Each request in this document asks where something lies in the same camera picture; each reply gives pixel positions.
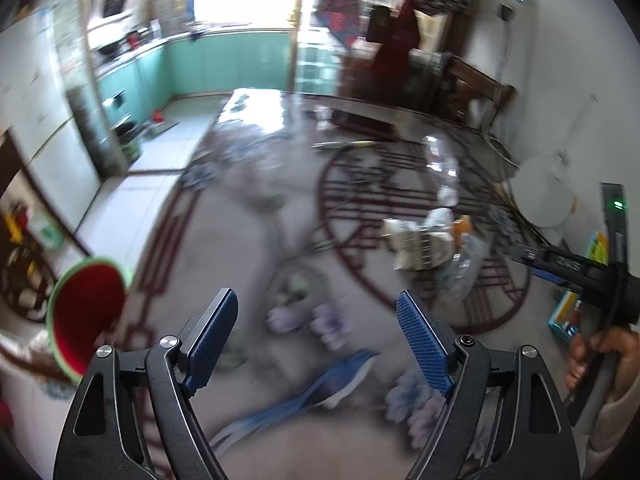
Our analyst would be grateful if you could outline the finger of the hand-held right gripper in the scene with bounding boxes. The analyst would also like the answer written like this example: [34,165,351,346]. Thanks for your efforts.
[511,243,603,275]
[531,266,586,292]

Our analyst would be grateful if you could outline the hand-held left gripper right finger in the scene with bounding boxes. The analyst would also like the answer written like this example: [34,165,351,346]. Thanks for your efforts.
[395,290,583,480]

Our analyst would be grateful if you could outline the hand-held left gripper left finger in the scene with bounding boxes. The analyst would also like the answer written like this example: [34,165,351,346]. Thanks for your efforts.
[52,287,240,480]

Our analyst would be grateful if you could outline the paper pack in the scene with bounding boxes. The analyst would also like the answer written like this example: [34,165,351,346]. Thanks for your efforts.
[382,207,473,273]

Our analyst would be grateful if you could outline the red bucket with green rim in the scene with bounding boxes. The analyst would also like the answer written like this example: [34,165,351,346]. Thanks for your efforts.
[45,256,136,381]

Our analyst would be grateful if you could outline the person's right forearm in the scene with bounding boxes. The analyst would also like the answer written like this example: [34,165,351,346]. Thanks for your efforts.
[585,355,640,480]

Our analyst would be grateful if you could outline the person's right hand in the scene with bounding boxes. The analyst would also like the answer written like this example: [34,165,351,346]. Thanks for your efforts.
[565,327,640,391]

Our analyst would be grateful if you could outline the colourful cardboard box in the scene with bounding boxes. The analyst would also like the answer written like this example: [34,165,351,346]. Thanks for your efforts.
[547,230,611,346]

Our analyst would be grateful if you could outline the white round fan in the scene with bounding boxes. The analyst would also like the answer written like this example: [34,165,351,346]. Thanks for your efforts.
[512,155,578,231]

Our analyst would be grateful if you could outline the blue fly swatter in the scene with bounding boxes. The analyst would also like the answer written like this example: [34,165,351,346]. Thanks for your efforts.
[215,350,381,456]

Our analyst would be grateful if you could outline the clear plastic wrap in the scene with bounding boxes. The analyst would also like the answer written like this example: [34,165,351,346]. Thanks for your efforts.
[440,235,488,291]

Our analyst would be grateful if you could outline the clear plastic bottle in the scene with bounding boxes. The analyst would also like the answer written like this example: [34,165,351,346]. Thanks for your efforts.
[422,135,463,208]

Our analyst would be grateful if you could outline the white cloth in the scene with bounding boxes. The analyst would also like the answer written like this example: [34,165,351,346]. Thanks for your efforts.
[0,330,76,401]

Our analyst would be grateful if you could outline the brown wooden chair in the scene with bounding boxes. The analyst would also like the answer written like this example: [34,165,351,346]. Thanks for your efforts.
[440,52,516,126]

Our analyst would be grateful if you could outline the green detergent bottle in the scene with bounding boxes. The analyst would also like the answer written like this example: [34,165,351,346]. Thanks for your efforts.
[30,210,66,251]

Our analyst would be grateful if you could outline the pen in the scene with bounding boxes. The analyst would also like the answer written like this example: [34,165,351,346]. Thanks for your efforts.
[311,140,376,151]

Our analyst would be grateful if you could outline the kitchen bin with black bag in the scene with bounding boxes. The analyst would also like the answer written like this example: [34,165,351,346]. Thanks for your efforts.
[114,121,143,163]

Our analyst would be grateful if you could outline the dark phone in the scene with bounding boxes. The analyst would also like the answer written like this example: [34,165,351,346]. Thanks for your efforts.
[330,109,401,138]

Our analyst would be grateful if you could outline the carved dark wooden chair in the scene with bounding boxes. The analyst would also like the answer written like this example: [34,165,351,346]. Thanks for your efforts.
[0,127,93,386]

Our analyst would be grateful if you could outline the red hanging garment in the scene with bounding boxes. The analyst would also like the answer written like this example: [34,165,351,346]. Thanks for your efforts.
[372,0,421,91]

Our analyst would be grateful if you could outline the glass sliding door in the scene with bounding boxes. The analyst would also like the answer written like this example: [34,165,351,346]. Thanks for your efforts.
[50,0,131,181]

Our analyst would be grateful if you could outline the teal kitchen base cabinets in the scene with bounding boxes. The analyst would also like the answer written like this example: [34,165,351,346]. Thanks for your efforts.
[95,30,296,126]

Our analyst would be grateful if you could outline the white fridge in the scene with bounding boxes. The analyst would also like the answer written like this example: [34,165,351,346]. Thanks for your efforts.
[0,7,103,206]

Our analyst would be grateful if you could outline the black hanging bag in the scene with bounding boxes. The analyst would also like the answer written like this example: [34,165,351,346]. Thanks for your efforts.
[365,4,393,43]

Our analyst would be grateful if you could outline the plaid hanging cloth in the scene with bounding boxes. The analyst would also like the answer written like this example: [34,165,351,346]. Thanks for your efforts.
[312,0,361,48]

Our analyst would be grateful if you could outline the range hood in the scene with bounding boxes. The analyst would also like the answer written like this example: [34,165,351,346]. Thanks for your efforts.
[87,0,146,28]

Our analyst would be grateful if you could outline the charger cable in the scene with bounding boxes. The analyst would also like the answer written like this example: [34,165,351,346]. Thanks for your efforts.
[480,20,516,161]

